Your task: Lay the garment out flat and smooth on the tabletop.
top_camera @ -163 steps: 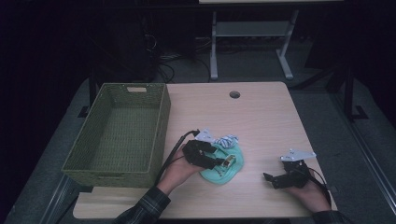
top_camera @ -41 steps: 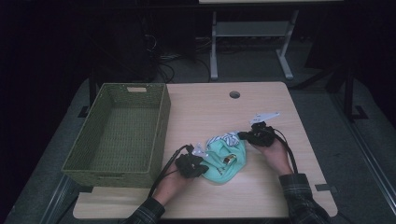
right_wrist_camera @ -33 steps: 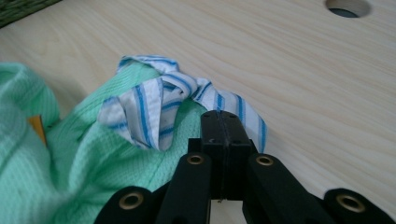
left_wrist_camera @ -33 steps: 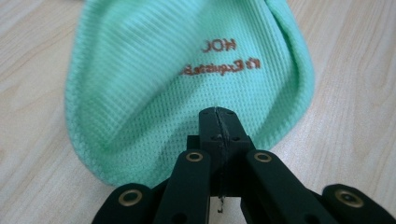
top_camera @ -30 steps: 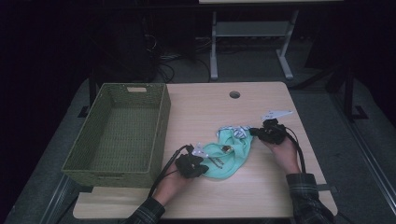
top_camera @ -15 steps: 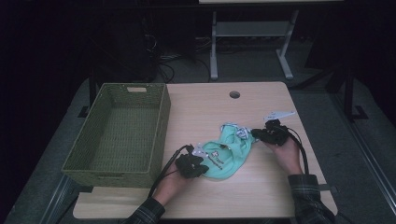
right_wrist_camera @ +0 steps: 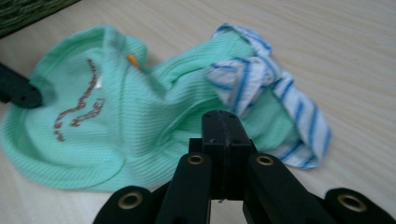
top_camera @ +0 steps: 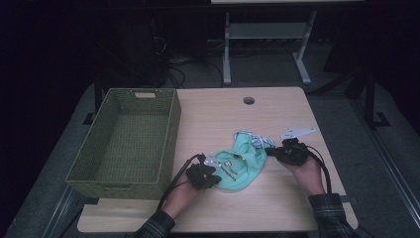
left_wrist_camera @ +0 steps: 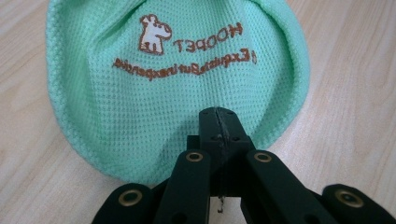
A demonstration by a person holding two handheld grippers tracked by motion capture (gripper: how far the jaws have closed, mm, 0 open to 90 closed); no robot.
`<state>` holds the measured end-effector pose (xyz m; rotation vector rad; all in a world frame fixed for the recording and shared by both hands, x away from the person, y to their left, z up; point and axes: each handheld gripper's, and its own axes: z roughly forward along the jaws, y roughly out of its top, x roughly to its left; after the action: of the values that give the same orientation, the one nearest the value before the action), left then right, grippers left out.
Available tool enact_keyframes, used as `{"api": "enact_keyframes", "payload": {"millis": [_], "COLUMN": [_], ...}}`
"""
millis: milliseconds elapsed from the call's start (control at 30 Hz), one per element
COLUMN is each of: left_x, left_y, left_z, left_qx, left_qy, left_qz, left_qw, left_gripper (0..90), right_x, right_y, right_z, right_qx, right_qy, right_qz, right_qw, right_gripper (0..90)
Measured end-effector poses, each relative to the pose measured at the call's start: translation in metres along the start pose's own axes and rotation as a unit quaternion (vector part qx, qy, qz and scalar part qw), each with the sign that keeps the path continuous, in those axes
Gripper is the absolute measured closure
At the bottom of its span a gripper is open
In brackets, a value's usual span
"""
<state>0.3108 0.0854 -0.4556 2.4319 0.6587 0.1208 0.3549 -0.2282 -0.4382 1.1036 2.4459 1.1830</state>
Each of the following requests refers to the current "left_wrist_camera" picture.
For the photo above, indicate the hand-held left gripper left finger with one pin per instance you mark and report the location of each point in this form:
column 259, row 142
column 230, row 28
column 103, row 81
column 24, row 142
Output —
column 210, row 130

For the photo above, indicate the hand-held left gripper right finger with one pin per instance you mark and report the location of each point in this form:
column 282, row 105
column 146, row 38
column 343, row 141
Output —
column 233, row 133

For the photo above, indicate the mint green striped pet garment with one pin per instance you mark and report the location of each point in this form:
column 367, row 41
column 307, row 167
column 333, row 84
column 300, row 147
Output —
column 174, row 102

